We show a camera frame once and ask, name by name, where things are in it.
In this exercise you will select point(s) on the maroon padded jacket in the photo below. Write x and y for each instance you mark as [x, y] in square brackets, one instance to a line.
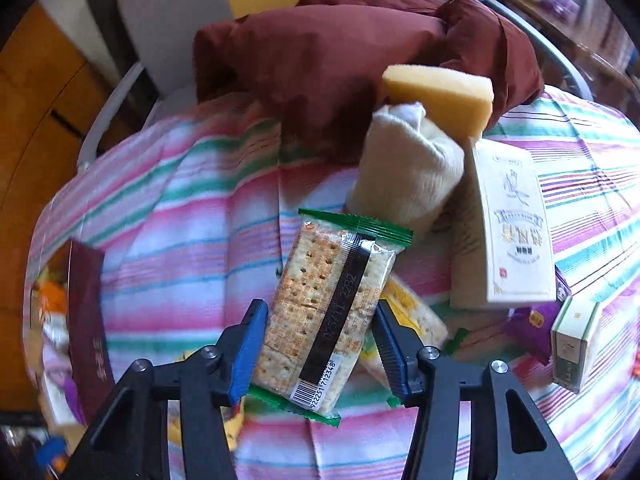
[310, 55]

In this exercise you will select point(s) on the gold and maroon cardboard box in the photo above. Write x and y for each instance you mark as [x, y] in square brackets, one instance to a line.
[87, 320]

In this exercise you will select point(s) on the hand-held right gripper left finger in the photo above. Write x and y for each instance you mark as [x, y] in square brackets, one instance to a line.
[247, 355]

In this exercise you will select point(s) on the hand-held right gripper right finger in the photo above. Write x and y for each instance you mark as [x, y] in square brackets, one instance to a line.
[392, 360]

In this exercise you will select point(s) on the cream white sock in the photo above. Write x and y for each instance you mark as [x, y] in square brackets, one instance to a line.
[405, 175]

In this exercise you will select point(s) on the tall white carton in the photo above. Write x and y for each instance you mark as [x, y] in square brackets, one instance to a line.
[510, 220]

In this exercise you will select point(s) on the yellow sponge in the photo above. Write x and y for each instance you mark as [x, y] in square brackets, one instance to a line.
[440, 95]

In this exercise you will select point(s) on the purple snack packet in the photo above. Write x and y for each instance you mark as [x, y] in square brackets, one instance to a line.
[530, 325]

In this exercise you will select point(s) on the small purple box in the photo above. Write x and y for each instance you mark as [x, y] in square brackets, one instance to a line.
[560, 2]

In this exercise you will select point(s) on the wooden side table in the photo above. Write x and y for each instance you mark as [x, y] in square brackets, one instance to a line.
[565, 35]

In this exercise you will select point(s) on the yellow snack packet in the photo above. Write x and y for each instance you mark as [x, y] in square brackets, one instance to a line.
[231, 422]

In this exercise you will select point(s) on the orange snack bag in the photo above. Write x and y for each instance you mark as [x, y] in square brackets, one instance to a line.
[50, 291]

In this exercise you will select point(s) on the small green white box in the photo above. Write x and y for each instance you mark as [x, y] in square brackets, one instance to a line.
[575, 340]

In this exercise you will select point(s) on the pink green striped sheet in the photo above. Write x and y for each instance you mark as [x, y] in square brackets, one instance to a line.
[200, 240]

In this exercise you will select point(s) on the grey yellow blue chair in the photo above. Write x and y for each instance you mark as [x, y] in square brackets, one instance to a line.
[170, 25]

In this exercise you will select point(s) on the orange wooden wardrobe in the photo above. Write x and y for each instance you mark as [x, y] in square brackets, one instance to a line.
[30, 135]

